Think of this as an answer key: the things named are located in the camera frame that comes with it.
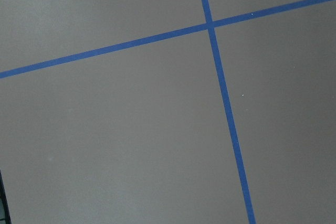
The blue tape grid lines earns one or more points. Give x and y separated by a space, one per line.
210 25

